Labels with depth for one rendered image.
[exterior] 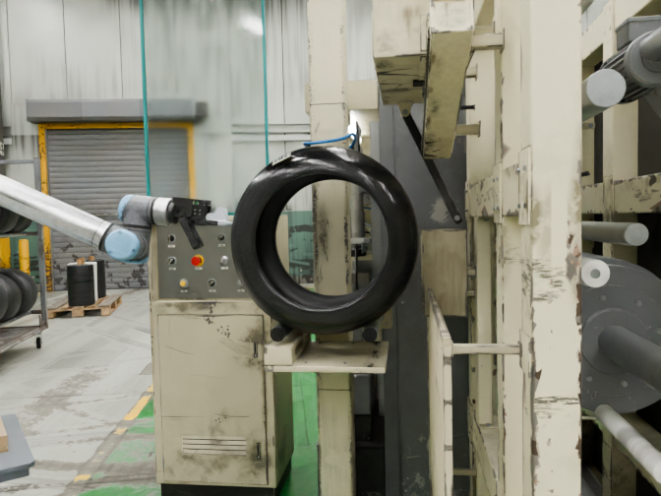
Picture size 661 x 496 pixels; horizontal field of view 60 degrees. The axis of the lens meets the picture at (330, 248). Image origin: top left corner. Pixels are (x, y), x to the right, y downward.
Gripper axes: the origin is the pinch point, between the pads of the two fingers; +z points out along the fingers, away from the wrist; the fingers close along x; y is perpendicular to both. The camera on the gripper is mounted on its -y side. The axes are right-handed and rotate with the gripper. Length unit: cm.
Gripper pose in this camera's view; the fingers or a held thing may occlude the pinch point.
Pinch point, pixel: (231, 224)
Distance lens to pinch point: 186.1
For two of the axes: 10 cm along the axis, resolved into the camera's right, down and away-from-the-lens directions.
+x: 1.3, -0.6, 9.9
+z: 9.9, 1.1, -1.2
